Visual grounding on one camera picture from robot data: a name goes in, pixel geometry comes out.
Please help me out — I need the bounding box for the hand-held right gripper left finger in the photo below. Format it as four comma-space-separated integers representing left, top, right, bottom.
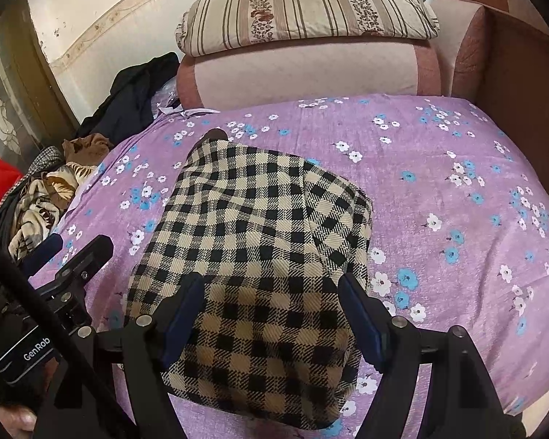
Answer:
50, 273, 206, 439

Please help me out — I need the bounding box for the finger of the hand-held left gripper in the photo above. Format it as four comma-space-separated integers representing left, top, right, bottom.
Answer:
37, 234, 115, 339
20, 233, 65, 276

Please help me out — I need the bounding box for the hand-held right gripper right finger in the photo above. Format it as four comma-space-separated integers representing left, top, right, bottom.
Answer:
337, 273, 527, 439

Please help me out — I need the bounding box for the black and cream checked coat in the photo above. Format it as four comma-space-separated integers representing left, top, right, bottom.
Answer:
123, 129, 373, 431

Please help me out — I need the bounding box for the person's left hand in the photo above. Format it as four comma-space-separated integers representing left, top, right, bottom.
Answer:
0, 406, 38, 435

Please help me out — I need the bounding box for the tiger print blanket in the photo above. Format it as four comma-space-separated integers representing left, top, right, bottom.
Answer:
7, 165, 99, 261

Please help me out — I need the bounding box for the dark cloth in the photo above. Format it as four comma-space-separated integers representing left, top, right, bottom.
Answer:
0, 178, 33, 250

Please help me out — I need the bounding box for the houndstooth garment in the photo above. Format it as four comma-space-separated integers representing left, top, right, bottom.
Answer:
25, 146, 65, 177

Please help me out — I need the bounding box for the brown garment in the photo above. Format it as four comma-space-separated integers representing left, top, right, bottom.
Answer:
63, 134, 115, 168

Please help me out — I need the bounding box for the wooden door with patterned glass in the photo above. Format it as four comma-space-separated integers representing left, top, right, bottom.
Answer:
0, 0, 81, 179

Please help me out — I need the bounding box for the purple floral bedsheet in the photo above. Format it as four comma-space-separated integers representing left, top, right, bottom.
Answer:
32, 94, 549, 439

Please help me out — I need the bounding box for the black clothing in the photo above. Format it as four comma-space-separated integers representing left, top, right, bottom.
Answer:
75, 52, 181, 147

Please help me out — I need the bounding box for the pale lavender cloth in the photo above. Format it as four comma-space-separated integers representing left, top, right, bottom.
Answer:
153, 78, 220, 117

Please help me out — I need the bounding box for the pink sofa backrest cushion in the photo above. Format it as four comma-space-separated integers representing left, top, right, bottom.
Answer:
176, 39, 442, 110

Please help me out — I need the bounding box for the striped floral pillow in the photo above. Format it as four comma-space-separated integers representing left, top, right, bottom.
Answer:
176, 0, 440, 58

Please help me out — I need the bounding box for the black cable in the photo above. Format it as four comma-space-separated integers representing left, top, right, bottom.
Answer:
0, 235, 138, 439

